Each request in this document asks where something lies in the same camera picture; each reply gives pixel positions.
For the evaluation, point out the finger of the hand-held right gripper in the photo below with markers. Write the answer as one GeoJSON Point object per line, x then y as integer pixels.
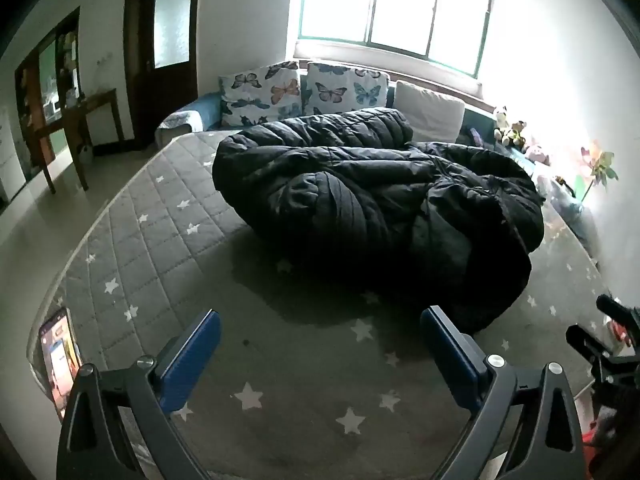
{"type": "Point", "coordinates": [585, 342]}
{"type": "Point", "coordinates": [617, 307]}

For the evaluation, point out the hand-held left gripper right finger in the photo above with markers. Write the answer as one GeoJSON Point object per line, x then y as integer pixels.
{"type": "Point", "coordinates": [450, 355]}

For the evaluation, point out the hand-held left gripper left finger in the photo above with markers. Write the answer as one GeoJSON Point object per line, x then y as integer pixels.
{"type": "Point", "coordinates": [192, 360]}

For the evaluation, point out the black puffer jacket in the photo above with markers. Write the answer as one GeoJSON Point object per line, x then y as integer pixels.
{"type": "Point", "coordinates": [370, 200]}

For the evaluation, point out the person's right forearm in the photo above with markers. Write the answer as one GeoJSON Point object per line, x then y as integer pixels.
{"type": "Point", "coordinates": [612, 440]}

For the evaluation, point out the grey star quilted mattress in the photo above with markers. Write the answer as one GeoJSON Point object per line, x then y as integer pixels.
{"type": "Point", "coordinates": [280, 360]}

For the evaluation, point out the pile of plastic bags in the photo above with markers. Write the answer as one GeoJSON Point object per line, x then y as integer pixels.
{"type": "Point", "coordinates": [567, 200]}

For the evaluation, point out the smartphone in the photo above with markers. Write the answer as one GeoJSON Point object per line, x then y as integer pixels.
{"type": "Point", "coordinates": [59, 360]}

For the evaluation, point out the colourful pinwheel flower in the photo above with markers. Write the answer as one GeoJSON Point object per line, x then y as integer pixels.
{"type": "Point", "coordinates": [600, 165]}

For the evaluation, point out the pink plush toy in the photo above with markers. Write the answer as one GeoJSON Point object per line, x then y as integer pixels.
{"type": "Point", "coordinates": [537, 153]}

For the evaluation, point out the yellow green plush toy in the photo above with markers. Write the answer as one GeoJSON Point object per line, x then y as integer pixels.
{"type": "Point", "coordinates": [516, 132]}

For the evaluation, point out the purple small item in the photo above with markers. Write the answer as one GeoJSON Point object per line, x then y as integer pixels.
{"type": "Point", "coordinates": [473, 135]}

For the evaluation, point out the white pillow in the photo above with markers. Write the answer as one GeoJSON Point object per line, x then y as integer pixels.
{"type": "Point", "coordinates": [432, 107]}

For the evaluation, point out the blue sofa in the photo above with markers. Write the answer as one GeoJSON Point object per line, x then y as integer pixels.
{"type": "Point", "coordinates": [207, 110]}

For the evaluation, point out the wooden side table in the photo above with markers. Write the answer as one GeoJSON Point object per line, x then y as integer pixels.
{"type": "Point", "coordinates": [80, 115]}

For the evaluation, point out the butterfly print pillow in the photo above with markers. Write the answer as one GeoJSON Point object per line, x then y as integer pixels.
{"type": "Point", "coordinates": [345, 91]}
{"type": "Point", "coordinates": [257, 92]}

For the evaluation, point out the dark wooden door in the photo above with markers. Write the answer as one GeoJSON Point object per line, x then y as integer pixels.
{"type": "Point", "coordinates": [165, 50]}

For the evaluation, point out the green framed window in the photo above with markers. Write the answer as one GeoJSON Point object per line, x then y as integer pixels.
{"type": "Point", "coordinates": [400, 5]}

